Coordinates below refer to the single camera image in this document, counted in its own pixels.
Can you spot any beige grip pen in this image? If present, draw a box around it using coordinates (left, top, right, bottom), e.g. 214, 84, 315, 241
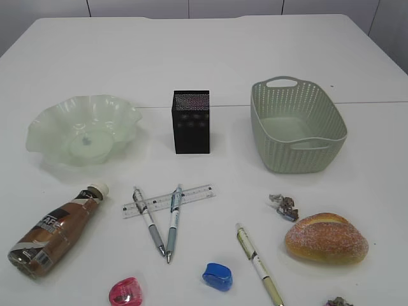
236, 223, 284, 306

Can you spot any grey grip pen left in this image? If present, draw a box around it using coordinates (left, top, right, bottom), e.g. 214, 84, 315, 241
133, 187, 166, 257

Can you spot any brown coffee drink bottle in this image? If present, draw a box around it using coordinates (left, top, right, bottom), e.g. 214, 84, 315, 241
8, 183, 109, 279

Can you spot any black mesh pen holder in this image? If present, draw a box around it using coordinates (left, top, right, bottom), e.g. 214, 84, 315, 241
171, 90, 210, 154

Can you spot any grey grip pen right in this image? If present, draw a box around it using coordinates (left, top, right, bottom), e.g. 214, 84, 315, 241
166, 184, 182, 264

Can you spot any pink pencil sharpener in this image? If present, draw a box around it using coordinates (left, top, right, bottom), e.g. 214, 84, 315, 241
108, 277, 143, 306

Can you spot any grey grip pen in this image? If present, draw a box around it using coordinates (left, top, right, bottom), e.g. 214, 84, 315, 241
133, 187, 166, 257
166, 184, 182, 264

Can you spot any green wavy glass plate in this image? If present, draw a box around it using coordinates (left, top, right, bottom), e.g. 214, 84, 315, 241
25, 94, 142, 166

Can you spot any paper scrap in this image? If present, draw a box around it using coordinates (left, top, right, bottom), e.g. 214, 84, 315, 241
268, 194, 299, 222

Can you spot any green plastic woven basket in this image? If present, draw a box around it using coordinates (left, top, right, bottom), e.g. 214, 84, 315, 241
251, 76, 347, 174

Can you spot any paper scrap edge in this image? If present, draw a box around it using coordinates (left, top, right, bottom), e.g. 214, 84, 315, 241
325, 296, 353, 306

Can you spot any blue pencil sharpener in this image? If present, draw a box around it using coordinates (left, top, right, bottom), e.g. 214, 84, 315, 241
201, 263, 233, 292

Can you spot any sugared bread roll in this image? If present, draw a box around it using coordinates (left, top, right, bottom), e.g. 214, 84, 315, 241
285, 213, 369, 265

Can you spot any clear plastic ruler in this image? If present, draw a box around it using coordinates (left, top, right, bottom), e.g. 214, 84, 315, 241
122, 184, 215, 219

